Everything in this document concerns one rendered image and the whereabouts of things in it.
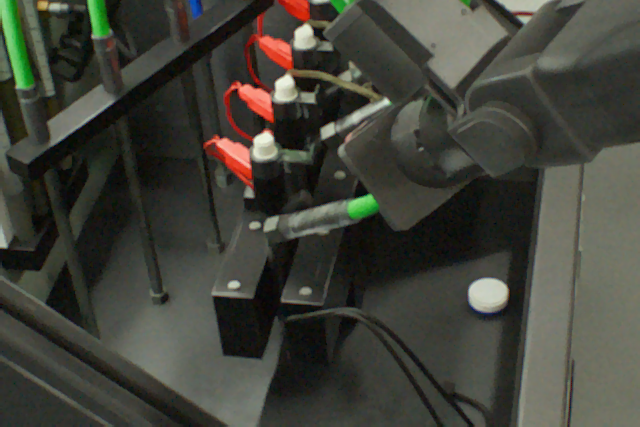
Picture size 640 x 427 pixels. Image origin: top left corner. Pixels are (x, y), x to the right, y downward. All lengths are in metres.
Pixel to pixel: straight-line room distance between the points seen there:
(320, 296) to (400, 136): 0.37
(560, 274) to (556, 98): 0.58
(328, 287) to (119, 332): 0.28
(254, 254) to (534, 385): 0.27
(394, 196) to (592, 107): 0.22
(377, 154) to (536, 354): 0.37
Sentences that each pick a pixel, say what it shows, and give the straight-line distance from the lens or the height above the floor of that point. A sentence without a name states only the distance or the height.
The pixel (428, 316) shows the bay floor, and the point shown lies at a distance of 1.31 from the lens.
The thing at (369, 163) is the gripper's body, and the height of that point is 1.27.
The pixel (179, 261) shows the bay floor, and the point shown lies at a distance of 1.40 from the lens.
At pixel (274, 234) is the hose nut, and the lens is 0.99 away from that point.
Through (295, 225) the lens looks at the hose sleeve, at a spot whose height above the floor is 1.13.
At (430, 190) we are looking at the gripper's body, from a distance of 0.80.
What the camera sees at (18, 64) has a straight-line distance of 1.10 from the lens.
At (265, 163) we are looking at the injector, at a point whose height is 1.10.
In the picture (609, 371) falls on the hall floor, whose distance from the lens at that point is 2.39.
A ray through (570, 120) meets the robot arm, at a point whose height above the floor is 1.39.
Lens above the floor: 1.78
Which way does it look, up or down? 40 degrees down
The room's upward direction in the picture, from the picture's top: 6 degrees counter-clockwise
